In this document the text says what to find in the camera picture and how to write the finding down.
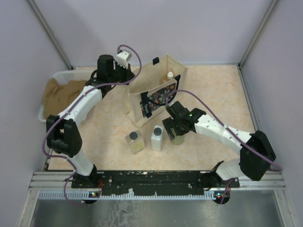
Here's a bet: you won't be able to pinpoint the aluminium frame rail left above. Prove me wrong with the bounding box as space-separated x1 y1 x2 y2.
25 0 74 70

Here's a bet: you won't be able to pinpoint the aluminium frame rail right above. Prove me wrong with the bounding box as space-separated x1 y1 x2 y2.
238 0 280 69

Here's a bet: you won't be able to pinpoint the aluminium front frame rails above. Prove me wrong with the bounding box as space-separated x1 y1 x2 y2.
28 171 286 190

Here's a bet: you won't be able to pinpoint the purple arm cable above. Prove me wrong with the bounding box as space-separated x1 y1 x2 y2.
165 89 284 205
42 44 143 205

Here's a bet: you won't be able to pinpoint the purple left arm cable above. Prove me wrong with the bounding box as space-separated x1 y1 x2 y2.
42 44 143 205

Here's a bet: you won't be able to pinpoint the amber liquid clear bottle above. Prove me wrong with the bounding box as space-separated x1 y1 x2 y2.
161 71 174 84

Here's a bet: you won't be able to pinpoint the white plastic basket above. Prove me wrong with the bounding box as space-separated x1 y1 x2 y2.
38 70 95 123

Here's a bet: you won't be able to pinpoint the cream canvas tote bag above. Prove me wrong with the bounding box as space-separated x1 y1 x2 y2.
121 54 188 127

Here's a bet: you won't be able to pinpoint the aluminium frame rail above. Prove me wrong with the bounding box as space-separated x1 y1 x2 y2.
25 0 74 70
238 0 280 69

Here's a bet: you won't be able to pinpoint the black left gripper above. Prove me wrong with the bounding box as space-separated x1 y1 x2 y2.
108 61 135 85

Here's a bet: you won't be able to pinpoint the clear square bottle black cap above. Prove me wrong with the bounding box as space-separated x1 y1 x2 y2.
125 130 145 154

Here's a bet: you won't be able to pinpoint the olive green bottle cream cap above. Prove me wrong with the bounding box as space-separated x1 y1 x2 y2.
171 134 185 146

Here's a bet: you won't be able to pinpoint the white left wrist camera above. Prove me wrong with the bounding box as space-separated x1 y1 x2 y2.
116 50 132 69

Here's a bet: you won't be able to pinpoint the brown cloth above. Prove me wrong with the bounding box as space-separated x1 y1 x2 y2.
42 78 86 118

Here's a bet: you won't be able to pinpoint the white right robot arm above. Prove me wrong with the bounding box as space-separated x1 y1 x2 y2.
162 101 276 187

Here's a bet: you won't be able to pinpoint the white slotted cable duct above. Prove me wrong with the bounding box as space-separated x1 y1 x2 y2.
38 189 223 201

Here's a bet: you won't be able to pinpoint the white square bottle black cap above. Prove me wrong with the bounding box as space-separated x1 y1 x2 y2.
151 125 164 152

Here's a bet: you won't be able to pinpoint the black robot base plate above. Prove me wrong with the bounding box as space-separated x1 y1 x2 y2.
71 170 240 198

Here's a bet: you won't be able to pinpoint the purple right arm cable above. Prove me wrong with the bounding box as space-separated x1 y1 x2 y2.
165 89 284 205

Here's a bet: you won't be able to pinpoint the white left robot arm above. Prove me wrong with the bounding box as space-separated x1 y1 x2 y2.
42 50 135 188

